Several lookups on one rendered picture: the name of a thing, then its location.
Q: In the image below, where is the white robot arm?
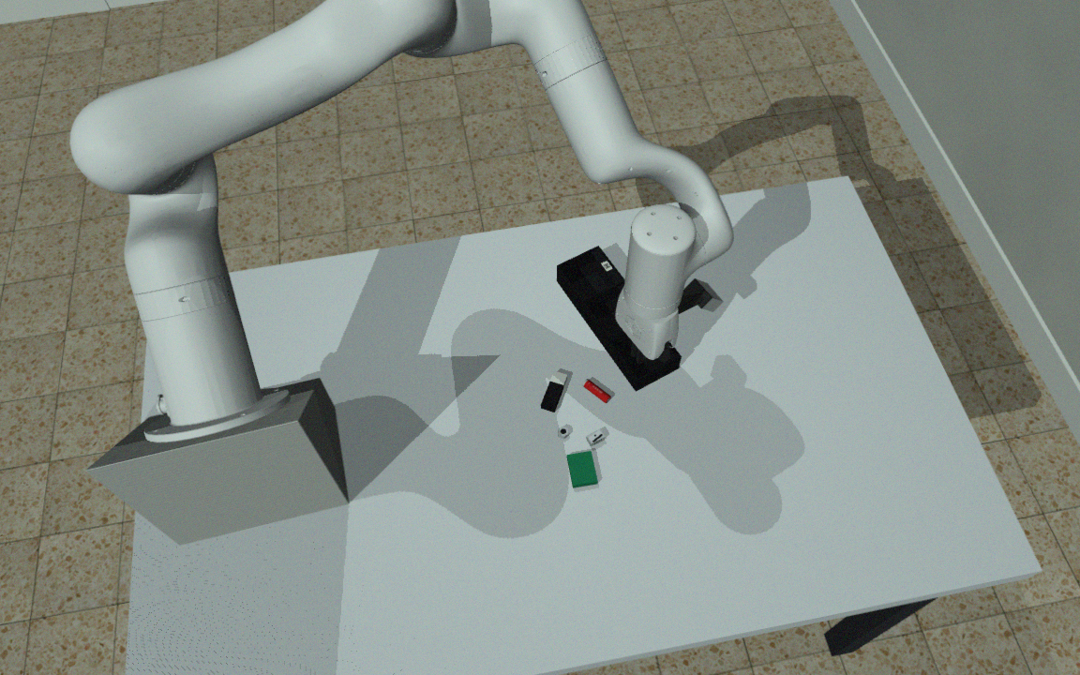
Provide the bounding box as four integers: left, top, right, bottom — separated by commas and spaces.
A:
70, 0, 734, 443

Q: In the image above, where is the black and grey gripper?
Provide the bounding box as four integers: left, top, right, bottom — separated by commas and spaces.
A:
615, 286, 679, 364

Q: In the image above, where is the red battery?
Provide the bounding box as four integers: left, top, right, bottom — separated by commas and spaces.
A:
582, 379, 611, 403

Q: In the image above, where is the black rack of bins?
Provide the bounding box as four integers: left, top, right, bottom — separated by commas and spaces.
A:
557, 246, 681, 391

